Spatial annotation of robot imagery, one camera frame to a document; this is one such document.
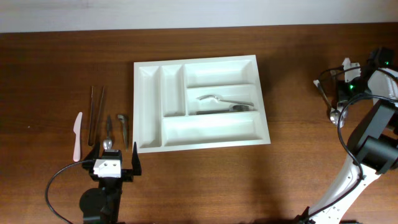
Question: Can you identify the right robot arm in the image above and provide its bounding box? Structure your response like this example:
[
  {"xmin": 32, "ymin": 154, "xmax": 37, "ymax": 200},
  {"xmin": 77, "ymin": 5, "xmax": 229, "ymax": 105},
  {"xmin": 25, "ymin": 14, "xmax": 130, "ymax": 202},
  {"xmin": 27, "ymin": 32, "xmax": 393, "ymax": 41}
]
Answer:
[{"xmin": 294, "ymin": 47, "xmax": 397, "ymax": 224}]

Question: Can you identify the silver fork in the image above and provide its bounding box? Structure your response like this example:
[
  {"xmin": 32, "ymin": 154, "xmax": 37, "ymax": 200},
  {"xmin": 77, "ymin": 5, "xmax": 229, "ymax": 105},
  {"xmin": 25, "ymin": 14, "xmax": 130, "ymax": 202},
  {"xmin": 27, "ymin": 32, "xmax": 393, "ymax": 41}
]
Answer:
[
  {"xmin": 195, "ymin": 105, "xmax": 251, "ymax": 115},
  {"xmin": 197, "ymin": 95, "xmax": 254, "ymax": 106}
]

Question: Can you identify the small bent metal spoon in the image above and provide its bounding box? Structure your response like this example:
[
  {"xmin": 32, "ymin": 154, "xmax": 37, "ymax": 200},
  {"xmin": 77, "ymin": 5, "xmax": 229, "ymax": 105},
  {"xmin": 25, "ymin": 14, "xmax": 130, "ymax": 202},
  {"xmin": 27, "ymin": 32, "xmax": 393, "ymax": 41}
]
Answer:
[{"xmin": 117, "ymin": 114, "xmax": 129, "ymax": 151}]

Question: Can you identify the pink plastic knife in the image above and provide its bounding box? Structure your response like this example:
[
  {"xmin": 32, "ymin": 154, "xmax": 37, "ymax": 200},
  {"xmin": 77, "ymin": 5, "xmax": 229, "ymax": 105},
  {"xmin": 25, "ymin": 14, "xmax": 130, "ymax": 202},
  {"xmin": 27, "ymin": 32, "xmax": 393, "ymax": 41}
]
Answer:
[{"xmin": 73, "ymin": 112, "xmax": 83, "ymax": 162}]

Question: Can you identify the right black cable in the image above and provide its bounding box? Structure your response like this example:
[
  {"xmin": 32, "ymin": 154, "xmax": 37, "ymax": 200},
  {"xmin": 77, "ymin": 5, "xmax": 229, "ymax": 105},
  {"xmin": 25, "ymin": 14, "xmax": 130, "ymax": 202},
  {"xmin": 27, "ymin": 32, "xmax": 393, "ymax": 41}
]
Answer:
[{"xmin": 317, "ymin": 64, "xmax": 398, "ymax": 218}]

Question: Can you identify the left black cable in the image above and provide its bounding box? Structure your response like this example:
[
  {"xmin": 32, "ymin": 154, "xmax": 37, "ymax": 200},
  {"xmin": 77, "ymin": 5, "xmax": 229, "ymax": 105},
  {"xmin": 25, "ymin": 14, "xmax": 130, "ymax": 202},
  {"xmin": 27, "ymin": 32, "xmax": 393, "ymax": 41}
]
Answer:
[{"xmin": 44, "ymin": 159, "xmax": 94, "ymax": 224}]

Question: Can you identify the black cable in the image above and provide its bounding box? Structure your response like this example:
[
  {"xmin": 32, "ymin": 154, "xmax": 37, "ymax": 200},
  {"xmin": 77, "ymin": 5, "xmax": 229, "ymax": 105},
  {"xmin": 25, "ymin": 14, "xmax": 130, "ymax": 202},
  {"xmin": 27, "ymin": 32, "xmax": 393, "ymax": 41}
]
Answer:
[
  {"xmin": 44, "ymin": 159, "xmax": 94, "ymax": 224},
  {"xmin": 317, "ymin": 64, "xmax": 398, "ymax": 218}
]

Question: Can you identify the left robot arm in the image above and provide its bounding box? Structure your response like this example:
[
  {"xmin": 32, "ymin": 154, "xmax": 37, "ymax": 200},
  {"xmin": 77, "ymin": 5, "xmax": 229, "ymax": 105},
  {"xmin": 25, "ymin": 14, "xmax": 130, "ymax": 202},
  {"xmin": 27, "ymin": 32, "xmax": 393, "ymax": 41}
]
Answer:
[{"xmin": 79, "ymin": 144, "xmax": 142, "ymax": 223}]

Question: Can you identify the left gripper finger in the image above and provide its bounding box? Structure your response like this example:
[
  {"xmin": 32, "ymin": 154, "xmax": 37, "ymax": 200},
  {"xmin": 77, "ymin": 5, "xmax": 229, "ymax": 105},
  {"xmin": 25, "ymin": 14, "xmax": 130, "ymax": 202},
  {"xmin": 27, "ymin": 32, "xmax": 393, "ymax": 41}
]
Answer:
[
  {"xmin": 84, "ymin": 142, "xmax": 101, "ymax": 161},
  {"xmin": 131, "ymin": 142, "xmax": 142, "ymax": 176}
]

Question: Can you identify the white plastic cutlery tray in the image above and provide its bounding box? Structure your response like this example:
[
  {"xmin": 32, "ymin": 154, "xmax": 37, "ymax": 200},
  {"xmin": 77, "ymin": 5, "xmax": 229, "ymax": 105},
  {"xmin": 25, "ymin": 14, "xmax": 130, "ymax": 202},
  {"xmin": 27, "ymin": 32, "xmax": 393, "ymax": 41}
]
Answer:
[{"xmin": 132, "ymin": 55, "xmax": 271, "ymax": 153}]

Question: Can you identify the small silver teaspoon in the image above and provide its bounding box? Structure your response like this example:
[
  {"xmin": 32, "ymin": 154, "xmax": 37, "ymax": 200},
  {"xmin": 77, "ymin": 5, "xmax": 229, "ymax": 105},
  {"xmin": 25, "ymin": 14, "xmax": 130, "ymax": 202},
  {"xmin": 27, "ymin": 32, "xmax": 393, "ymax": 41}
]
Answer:
[{"xmin": 103, "ymin": 115, "xmax": 113, "ymax": 150}]

